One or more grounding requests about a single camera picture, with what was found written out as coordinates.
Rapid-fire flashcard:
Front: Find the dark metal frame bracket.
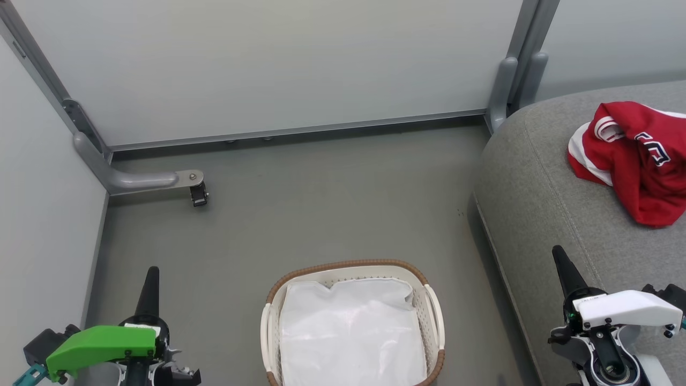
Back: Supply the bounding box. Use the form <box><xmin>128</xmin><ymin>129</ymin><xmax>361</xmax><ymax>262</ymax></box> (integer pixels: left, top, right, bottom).
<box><xmin>62</xmin><ymin>99</ymin><xmax>110</xmax><ymax>161</ymax></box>

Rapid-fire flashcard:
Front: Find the grey fabric sofa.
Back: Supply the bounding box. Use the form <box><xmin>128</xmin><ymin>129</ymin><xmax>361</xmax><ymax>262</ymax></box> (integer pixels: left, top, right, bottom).
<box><xmin>474</xmin><ymin>80</ymin><xmax>686</xmax><ymax>386</ymax></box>

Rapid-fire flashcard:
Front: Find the white basket with brown rim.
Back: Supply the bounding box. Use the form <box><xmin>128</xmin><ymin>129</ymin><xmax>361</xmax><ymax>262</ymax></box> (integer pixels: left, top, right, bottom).
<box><xmin>260</xmin><ymin>259</ymin><xmax>445</xmax><ymax>386</ymax></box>

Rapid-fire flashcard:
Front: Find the grey partition foot bar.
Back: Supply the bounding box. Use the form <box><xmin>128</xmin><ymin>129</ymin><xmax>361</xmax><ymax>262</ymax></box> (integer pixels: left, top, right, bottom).
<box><xmin>73</xmin><ymin>131</ymin><xmax>204</xmax><ymax>196</ymax></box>

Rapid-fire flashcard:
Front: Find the red and white garment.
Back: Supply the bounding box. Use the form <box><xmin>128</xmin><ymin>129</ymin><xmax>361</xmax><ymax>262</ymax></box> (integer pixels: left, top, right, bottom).
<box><xmin>567</xmin><ymin>101</ymin><xmax>686</xmax><ymax>228</ymax></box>

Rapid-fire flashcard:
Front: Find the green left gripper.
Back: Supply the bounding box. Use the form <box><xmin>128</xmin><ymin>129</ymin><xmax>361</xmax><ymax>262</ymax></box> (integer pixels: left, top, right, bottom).
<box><xmin>47</xmin><ymin>266</ymin><xmax>169</xmax><ymax>382</ymax></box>

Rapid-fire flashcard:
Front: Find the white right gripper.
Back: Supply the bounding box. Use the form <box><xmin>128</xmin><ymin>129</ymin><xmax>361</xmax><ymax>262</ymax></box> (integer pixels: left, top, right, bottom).
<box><xmin>553</xmin><ymin>246</ymin><xmax>684</xmax><ymax>330</ymax></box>

